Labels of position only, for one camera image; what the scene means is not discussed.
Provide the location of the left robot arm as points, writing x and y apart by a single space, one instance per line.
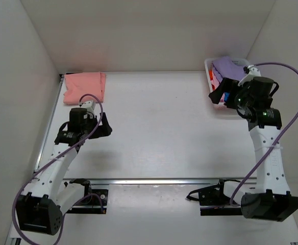
40 205

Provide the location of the light pink t-shirt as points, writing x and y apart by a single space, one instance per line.
215 82

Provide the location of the blue t-shirt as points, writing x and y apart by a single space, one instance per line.
226 96

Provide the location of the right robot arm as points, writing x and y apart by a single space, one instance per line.
271 199

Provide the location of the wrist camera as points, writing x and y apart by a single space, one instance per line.
251 71
88 105

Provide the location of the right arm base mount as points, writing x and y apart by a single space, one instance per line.
212 200

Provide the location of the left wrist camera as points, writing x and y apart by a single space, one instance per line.
88 105

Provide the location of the orange t-shirt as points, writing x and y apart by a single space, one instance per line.
210 74

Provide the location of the purple t-shirt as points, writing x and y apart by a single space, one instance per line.
224 68

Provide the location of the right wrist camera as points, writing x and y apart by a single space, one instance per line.
251 71

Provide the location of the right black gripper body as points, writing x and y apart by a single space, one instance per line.
237 94

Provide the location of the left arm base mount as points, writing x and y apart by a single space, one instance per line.
94 201

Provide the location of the folded salmon pink t-shirt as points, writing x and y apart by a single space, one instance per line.
79 84

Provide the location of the white plastic basket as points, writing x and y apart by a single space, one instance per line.
208 66

